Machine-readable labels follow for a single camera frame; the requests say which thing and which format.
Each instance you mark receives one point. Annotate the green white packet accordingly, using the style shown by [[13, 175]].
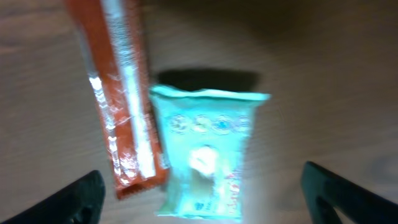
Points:
[[204, 134]]

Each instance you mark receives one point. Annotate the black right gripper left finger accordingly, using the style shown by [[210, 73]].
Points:
[[80, 202]]

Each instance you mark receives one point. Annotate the red candy bar wrapper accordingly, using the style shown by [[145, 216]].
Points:
[[110, 33]]

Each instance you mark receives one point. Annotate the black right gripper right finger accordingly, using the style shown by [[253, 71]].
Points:
[[324, 191]]

